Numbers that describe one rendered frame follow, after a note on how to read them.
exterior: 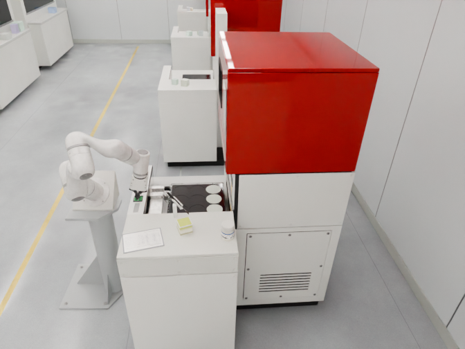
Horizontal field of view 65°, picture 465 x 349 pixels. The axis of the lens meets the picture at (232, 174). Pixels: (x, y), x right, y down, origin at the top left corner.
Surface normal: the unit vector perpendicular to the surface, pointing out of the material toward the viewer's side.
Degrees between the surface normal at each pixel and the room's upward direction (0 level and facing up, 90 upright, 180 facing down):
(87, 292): 0
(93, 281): 90
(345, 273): 0
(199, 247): 0
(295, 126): 90
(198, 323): 90
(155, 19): 90
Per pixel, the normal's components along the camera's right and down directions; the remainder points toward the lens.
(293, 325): 0.03, -0.84
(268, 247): 0.08, 0.54
